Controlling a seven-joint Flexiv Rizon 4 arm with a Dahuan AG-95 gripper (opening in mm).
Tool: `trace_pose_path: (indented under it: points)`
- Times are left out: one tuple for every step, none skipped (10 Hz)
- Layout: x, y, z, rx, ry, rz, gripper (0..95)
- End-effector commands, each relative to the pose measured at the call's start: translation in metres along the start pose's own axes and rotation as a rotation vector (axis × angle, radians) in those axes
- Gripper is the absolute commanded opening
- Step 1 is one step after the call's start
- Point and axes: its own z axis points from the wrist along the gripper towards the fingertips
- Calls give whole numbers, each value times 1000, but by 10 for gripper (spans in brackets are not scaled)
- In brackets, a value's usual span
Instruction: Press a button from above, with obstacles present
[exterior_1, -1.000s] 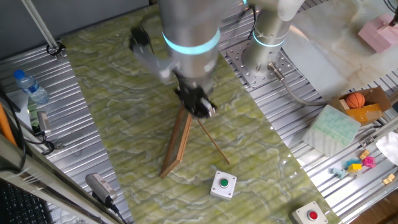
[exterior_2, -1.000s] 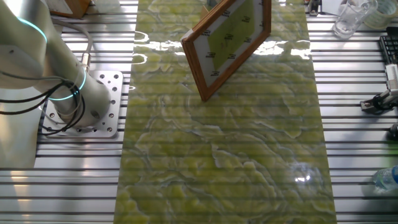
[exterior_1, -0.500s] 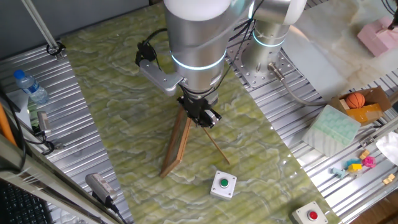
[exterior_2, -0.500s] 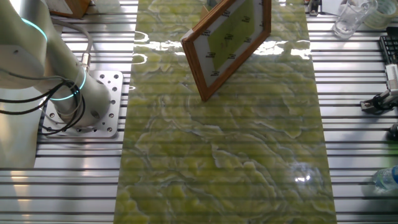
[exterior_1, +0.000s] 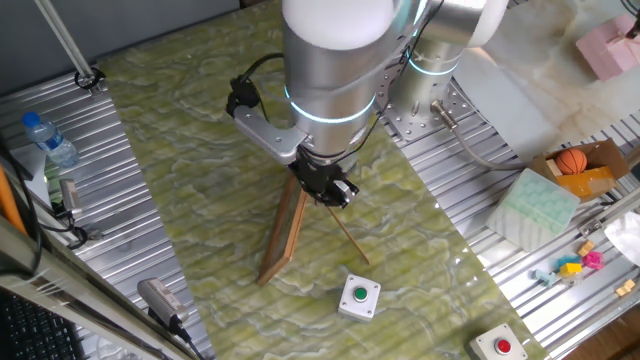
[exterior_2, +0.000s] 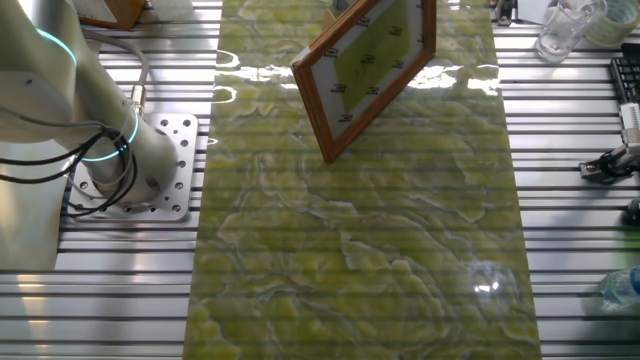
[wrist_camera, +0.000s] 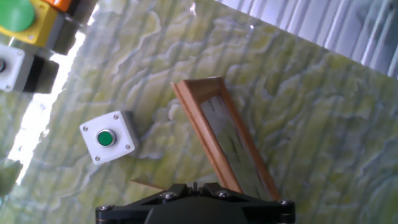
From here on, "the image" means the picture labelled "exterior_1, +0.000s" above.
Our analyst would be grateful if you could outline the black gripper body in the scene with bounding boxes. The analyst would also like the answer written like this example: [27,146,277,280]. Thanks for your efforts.
[288,149,354,204]

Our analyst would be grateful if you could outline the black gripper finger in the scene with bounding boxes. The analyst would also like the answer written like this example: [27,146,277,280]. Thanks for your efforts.
[337,179,360,201]
[312,192,346,209]

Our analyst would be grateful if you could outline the white green button box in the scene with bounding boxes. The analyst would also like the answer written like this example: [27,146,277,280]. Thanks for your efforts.
[337,273,382,323]

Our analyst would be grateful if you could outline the white red button box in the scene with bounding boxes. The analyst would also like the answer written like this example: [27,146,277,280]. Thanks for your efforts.
[468,323,529,360]

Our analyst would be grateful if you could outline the green marble pattern mat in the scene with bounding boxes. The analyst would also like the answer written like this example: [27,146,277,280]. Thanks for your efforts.
[97,0,549,360]

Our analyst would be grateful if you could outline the white marble pattern sheet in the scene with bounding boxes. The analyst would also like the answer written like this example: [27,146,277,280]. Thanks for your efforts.
[452,0,640,164]

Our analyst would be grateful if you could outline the teal toy piece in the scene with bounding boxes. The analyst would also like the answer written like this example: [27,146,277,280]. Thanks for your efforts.
[531,268,557,289]

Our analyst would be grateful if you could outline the small orange basketball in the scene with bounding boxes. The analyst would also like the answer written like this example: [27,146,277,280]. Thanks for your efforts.
[555,147,589,176]

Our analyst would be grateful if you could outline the orange translucent plastic piece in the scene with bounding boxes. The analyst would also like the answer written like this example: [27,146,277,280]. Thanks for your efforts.
[556,165,617,199]

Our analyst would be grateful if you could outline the pink toy piece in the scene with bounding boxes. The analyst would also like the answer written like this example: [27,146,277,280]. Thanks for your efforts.
[582,250,606,271]

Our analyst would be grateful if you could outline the brown cardboard box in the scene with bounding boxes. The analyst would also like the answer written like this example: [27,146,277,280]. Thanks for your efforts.
[529,138,631,204]

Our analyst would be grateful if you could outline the aluminium profile beam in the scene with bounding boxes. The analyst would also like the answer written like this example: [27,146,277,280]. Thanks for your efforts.
[0,214,201,360]
[577,187,640,239]

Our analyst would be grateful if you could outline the clear water bottle blue cap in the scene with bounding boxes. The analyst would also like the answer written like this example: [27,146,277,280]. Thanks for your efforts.
[20,110,80,169]

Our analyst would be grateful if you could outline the white tissue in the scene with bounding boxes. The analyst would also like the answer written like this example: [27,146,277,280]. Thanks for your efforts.
[603,210,640,254]

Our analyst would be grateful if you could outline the white metal pole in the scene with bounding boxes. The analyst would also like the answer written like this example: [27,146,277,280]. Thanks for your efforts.
[33,0,104,97]

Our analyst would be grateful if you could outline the pink gift box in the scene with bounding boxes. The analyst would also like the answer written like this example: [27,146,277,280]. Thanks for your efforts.
[575,13,640,82]

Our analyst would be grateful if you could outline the orange pole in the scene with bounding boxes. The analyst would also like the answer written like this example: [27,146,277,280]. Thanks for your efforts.
[0,164,29,236]

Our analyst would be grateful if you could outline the black keyboard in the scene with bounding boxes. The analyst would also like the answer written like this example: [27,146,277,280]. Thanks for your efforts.
[0,289,86,360]

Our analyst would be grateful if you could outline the wooden picture frame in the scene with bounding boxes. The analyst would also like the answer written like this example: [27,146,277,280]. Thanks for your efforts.
[256,172,371,287]

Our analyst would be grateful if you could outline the silver camera mount bracket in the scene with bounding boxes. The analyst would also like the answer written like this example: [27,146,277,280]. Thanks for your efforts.
[232,104,309,166]

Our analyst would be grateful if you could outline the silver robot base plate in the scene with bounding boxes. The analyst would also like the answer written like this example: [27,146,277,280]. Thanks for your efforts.
[374,64,481,142]

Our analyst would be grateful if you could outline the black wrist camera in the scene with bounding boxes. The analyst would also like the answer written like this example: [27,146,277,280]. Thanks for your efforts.
[224,74,261,119]

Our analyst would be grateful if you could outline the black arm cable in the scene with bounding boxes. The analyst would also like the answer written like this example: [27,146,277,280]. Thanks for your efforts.
[234,0,446,164]

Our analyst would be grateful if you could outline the grey camera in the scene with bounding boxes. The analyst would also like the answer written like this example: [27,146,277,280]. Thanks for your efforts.
[137,277,191,331]

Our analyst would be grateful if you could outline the black camera stand cable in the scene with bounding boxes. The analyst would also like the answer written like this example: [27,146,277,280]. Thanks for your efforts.
[147,307,206,360]

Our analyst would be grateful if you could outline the small silver camera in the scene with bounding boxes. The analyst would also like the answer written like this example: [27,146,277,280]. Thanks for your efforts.
[58,178,84,217]

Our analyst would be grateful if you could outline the black ring cable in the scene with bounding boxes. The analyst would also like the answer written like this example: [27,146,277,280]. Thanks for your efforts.
[73,67,107,92]

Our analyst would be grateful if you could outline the thick black cable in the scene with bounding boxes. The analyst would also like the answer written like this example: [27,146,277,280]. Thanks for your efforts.
[0,142,44,276]

